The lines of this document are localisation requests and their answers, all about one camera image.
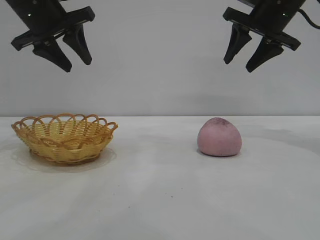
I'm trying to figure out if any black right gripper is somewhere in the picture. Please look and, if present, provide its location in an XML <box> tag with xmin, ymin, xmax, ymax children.
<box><xmin>222</xmin><ymin>0</ymin><xmax>302</xmax><ymax>74</ymax></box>

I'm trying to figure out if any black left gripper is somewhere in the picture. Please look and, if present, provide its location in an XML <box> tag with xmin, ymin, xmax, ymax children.
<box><xmin>4</xmin><ymin>0</ymin><xmax>96</xmax><ymax>74</ymax></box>

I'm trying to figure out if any pink peach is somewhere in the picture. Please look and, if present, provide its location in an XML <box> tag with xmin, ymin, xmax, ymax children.
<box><xmin>197</xmin><ymin>116</ymin><xmax>243</xmax><ymax>158</ymax></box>

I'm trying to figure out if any yellow woven wicker basket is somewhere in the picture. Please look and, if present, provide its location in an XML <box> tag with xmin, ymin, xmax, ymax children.
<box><xmin>11</xmin><ymin>112</ymin><xmax>119</xmax><ymax>166</ymax></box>

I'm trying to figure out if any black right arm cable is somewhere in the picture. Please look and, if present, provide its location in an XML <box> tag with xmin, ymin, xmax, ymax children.
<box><xmin>299</xmin><ymin>8</ymin><xmax>320</xmax><ymax>28</ymax></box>

